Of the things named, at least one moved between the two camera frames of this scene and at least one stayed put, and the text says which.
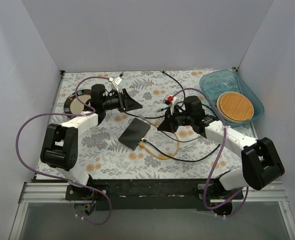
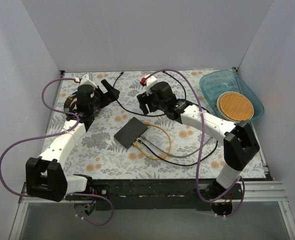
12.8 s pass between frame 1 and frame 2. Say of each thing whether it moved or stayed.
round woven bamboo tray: stayed
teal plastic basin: stayed
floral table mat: stayed
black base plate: stayed
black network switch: moved
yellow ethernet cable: moved
